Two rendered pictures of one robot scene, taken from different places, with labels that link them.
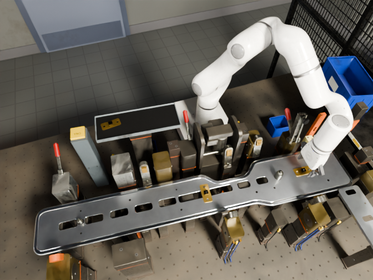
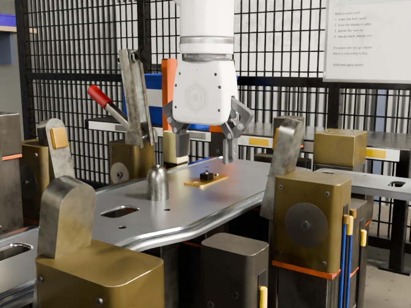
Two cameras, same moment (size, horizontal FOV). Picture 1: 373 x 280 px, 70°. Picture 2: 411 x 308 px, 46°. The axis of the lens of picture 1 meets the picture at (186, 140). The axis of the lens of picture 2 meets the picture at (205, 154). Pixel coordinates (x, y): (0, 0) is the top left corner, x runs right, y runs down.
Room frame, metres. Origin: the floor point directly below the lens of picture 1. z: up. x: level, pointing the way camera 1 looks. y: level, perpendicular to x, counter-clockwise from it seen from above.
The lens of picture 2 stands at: (0.02, -0.02, 1.19)
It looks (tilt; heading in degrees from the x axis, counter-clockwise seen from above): 11 degrees down; 319
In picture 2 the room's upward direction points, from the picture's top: straight up
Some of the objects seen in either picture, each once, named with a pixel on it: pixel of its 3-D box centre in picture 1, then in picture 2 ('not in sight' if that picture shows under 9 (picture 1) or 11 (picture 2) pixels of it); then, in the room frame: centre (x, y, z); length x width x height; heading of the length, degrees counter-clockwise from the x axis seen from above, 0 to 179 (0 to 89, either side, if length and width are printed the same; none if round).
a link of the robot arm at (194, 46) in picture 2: (322, 144); (205, 47); (0.61, -0.54, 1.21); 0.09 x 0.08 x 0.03; 15
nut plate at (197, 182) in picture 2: (303, 170); (206, 176); (0.61, -0.54, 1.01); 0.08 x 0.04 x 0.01; 105
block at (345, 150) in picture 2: (358, 194); (336, 220); (0.55, -0.84, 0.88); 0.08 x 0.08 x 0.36; 15
